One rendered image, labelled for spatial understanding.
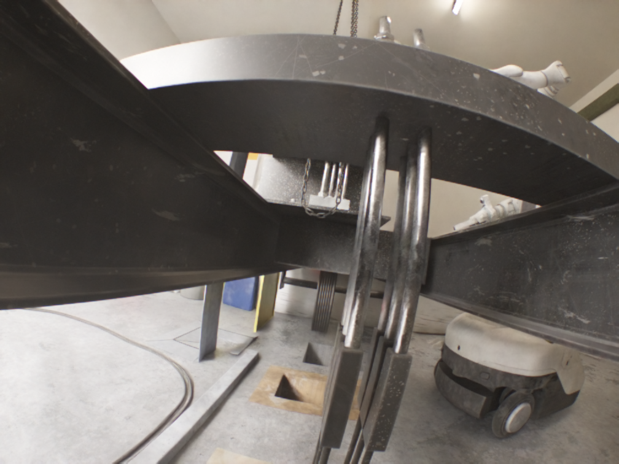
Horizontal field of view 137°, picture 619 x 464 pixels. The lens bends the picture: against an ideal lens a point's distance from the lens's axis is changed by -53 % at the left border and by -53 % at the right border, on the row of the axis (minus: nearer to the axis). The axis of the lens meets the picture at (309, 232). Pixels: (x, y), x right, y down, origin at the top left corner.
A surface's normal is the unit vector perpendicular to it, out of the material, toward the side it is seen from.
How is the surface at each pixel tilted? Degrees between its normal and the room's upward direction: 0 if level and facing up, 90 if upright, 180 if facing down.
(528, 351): 57
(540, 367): 90
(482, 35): 180
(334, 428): 87
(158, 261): 90
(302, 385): 90
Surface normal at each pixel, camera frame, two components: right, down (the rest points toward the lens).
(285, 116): -0.16, 0.98
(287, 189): -0.08, -0.11
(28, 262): 0.98, 0.15
